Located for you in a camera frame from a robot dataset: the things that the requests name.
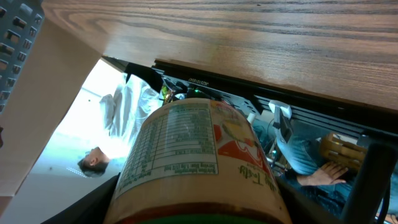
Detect dark grey mesh basket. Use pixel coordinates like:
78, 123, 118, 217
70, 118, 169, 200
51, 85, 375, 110
0, 0, 45, 112

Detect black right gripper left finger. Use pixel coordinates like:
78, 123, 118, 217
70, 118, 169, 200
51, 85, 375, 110
42, 173, 120, 224

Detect seated person blue jeans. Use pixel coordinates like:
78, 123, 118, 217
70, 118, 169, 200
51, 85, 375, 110
275, 124, 398, 218

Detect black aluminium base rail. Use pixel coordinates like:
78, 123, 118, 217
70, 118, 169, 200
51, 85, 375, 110
125, 60, 397, 138

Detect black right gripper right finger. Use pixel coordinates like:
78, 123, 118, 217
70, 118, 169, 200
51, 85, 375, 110
275, 177, 343, 224

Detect black metal stand pole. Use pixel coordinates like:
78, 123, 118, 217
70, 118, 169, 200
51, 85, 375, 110
340, 141, 397, 224

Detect wooden block object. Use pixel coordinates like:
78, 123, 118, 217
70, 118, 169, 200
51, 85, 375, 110
320, 133, 368, 172

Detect seated person's hand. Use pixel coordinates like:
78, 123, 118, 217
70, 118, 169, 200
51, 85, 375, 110
297, 162, 348, 186

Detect person in white coat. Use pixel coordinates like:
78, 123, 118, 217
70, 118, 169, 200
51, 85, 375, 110
78, 75, 163, 177

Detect green lidded jar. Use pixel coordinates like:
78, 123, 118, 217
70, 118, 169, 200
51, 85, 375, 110
104, 98, 291, 223

